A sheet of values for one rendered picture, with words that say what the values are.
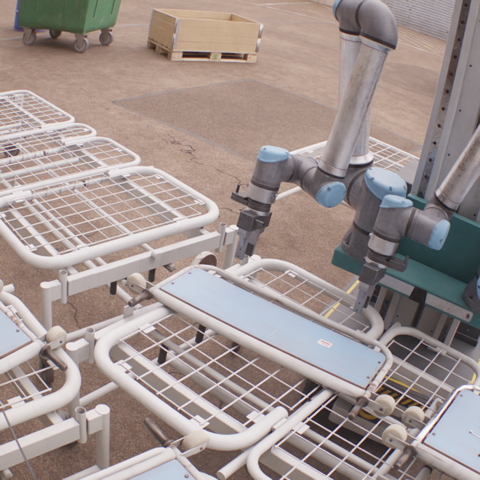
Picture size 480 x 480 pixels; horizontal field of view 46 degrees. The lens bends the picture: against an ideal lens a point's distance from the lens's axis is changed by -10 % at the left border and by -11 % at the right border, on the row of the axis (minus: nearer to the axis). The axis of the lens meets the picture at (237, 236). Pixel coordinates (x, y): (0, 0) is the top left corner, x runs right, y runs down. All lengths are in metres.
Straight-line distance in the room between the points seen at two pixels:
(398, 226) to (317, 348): 0.41
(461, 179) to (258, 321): 0.74
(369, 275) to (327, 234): 1.88
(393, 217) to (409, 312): 0.65
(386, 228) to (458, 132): 0.49
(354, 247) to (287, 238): 1.50
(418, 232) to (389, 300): 0.58
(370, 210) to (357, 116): 0.32
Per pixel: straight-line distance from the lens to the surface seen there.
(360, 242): 2.01
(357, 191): 2.01
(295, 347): 1.76
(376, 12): 1.81
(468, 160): 1.82
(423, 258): 2.14
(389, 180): 1.98
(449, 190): 1.85
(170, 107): 5.39
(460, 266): 2.11
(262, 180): 1.90
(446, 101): 2.02
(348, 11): 1.88
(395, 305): 2.29
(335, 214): 3.92
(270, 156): 1.88
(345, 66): 1.95
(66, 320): 2.60
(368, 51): 1.80
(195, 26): 7.32
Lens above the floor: 1.57
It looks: 28 degrees down
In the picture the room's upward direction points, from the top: 11 degrees clockwise
